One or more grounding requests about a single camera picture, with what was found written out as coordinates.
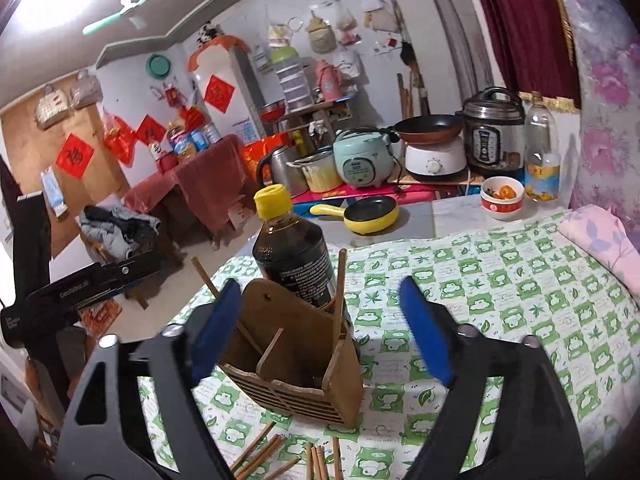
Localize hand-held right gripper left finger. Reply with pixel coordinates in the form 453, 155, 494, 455
55, 279, 243, 480

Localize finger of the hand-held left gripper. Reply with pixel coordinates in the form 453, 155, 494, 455
100, 249, 168, 301

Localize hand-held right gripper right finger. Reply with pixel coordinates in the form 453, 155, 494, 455
397, 275, 586, 480

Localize wooden chopstick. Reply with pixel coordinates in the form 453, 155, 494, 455
191, 257, 264, 356
336, 248, 349, 343

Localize wooden chopstick holder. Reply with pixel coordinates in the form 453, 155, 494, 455
218, 279, 365, 429

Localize pile of wooden chopsticks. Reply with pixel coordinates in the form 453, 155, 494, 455
230, 420, 346, 480

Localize wooden chair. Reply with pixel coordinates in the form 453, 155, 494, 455
80, 230, 186, 311

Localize grey jacket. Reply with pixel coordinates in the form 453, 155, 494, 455
79, 204, 163, 261

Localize orange snack box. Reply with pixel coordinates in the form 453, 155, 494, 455
79, 302, 121, 340

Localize blue and white hanging packet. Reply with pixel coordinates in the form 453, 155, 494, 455
41, 166, 68, 218

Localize green checked sheet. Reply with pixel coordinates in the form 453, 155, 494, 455
135, 207, 640, 480

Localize wooden door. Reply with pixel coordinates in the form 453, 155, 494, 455
0, 97, 131, 261

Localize dark soy sauce bottle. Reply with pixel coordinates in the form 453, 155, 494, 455
251, 184, 337, 311

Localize red diamond paper decoration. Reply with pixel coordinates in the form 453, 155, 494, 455
136, 115, 168, 148
55, 133, 96, 179
203, 75, 236, 115

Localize red and white jar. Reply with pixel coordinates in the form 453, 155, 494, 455
152, 140, 178, 173

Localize table with red cloth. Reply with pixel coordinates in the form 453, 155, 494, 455
124, 135, 251, 248

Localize yellow electric frying pan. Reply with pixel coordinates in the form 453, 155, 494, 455
309, 195, 401, 236

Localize red plastic bag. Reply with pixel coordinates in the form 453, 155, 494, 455
102, 112, 138, 163

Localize yellow cooking oil bottle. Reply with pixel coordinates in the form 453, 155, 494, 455
167, 121, 197, 161

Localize red and white bowl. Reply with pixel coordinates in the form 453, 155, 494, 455
480, 176, 525, 220

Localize white woven handbag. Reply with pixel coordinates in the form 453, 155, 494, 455
34, 85, 71, 128

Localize grey handbag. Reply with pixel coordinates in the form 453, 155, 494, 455
70, 71, 103, 108

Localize stainless steel kettle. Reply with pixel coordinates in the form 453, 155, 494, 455
256, 144, 306, 198

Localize red gift box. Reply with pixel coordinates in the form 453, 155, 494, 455
240, 132, 291, 171

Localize white electric stove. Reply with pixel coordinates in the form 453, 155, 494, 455
404, 135, 467, 182

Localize steel cooking pot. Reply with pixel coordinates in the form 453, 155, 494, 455
292, 149, 341, 193

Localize pale green rice cooker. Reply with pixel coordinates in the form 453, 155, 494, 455
332, 127, 393, 190

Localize black silver pressure cooker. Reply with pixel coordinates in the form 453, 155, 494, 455
461, 86, 526, 178

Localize pink floral blanket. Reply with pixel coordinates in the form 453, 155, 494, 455
557, 207, 640, 301

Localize clear bottle with yellow label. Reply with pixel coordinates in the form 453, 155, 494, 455
524, 91, 562, 203

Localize brown frying pan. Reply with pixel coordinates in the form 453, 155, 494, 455
382, 114, 463, 146

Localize green plastic basin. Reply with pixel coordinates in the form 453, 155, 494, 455
146, 54, 172, 80

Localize red metal basin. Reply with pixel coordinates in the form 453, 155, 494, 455
259, 101, 288, 123

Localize white refrigerator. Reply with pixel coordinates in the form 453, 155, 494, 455
192, 45, 268, 143

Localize wooden shelf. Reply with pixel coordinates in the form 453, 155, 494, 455
275, 100, 351, 151

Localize leaning wooden sticks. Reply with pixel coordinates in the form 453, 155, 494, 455
397, 72, 431, 116

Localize green ceiling fan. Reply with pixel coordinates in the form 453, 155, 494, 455
82, 0, 168, 36

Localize orange red cloth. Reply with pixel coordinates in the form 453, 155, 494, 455
187, 35, 251, 73

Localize clear stacked drawer unit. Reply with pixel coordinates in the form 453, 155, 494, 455
276, 60, 313, 113

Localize pink thermos jug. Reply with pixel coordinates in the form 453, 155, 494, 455
314, 59, 346, 103

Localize white tote bag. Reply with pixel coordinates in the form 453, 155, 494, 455
340, 50, 363, 78

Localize plastic bag with food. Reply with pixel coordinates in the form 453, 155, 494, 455
267, 20, 293, 51

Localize beige hanging bag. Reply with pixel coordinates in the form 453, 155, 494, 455
306, 15, 336, 53

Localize clear plastic bag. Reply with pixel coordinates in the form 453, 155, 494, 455
330, 2, 358, 46

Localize dark red curtain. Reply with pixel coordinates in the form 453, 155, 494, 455
460, 0, 583, 111

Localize white hanging bag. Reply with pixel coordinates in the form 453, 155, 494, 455
360, 0, 396, 31

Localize floral foil wall cloth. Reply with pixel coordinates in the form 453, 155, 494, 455
545, 0, 640, 241

